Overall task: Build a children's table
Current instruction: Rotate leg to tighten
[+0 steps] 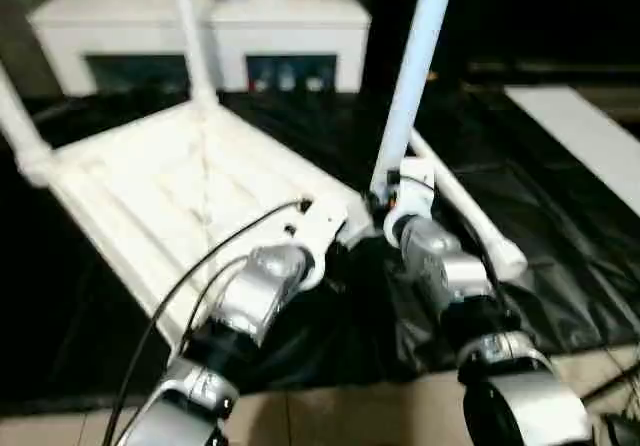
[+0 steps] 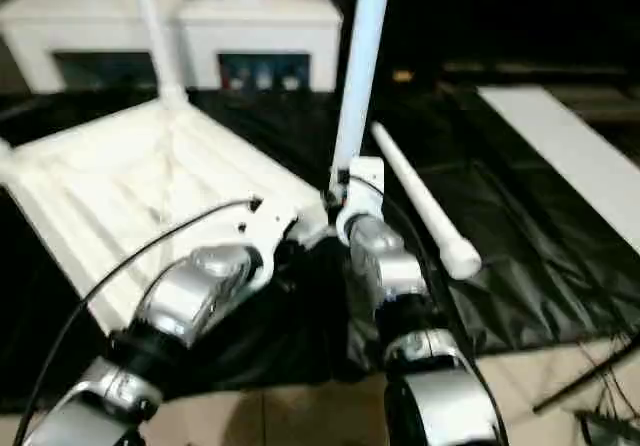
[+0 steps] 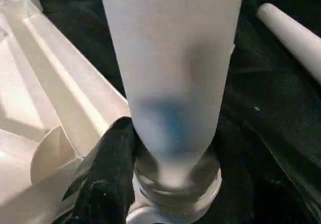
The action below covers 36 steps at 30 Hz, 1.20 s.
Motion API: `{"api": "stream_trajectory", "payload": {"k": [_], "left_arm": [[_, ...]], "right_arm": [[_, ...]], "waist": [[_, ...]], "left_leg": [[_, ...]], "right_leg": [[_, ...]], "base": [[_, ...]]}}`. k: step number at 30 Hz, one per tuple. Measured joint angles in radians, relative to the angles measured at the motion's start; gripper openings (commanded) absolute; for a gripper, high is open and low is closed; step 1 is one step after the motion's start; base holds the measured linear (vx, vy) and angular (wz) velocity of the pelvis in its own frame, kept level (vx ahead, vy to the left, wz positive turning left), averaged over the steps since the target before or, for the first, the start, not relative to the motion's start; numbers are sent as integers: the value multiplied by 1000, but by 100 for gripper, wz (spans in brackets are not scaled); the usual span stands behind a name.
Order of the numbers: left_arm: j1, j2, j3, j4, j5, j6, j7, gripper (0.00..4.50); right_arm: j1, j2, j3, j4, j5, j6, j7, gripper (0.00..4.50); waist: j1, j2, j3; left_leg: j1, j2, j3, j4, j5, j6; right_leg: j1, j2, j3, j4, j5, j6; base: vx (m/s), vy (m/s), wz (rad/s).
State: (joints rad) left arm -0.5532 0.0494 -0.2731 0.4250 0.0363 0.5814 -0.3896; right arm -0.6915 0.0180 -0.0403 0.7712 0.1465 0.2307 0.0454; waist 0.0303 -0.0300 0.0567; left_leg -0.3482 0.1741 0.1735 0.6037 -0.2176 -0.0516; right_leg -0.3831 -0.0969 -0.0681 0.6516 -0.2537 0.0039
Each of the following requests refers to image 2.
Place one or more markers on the white plastic table top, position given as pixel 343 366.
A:
pixel 100 191

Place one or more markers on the small yellow tag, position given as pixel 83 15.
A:
pixel 403 74

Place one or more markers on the white cabinet with glass doors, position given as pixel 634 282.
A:
pixel 260 31

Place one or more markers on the black mat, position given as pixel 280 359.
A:
pixel 525 266

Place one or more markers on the black bar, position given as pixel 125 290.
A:
pixel 525 67

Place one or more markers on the white board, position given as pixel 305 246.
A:
pixel 560 141

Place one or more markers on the black stand leg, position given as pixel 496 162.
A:
pixel 575 391

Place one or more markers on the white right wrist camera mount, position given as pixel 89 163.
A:
pixel 365 186

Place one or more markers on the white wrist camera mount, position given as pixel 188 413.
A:
pixel 265 226
pixel 365 186

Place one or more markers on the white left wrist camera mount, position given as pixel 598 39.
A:
pixel 265 226

